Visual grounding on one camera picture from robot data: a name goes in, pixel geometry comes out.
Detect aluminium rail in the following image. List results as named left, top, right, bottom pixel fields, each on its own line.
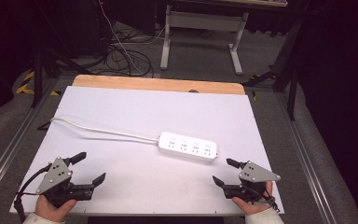
left=274, top=92, right=335, bottom=224
left=0, top=77, right=60, bottom=202

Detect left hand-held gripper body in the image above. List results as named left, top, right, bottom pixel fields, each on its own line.
left=35, top=156, right=94, bottom=208

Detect white power strip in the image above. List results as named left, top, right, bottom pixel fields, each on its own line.
left=157, top=131, right=219, bottom=164

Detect yellow black hazard tape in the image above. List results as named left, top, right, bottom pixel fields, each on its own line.
left=15, top=70, right=62, bottom=97

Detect black floor cables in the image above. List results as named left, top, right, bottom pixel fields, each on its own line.
left=103, top=29, right=155, bottom=78

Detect black tripod stand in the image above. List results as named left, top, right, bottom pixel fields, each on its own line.
left=241, top=17, right=304, bottom=121
left=31, top=0, right=91, bottom=109

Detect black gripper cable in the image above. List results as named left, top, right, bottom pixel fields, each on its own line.
left=259, top=186, right=282, bottom=214
left=13, top=162, right=53, bottom=224

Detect person's right hand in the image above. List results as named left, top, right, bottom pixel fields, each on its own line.
left=231, top=180, right=275, bottom=217

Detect thin white floor cable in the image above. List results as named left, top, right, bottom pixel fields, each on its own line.
left=98, top=0, right=167, bottom=77

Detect white power strip cable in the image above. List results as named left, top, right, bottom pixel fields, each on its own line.
left=49, top=117, right=161, bottom=145

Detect person's left hand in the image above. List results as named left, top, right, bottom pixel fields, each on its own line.
left=34, top=194, right=77, bottom=223

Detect white board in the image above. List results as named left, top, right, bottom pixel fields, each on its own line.
left=9, top=86, right=285, bottom=217

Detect white metal desk frame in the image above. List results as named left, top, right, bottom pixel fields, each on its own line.
left=159, top=4, right=250, bottom=76

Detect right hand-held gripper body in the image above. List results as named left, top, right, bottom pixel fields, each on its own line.
left=223, top=160, right=282, bottom=205

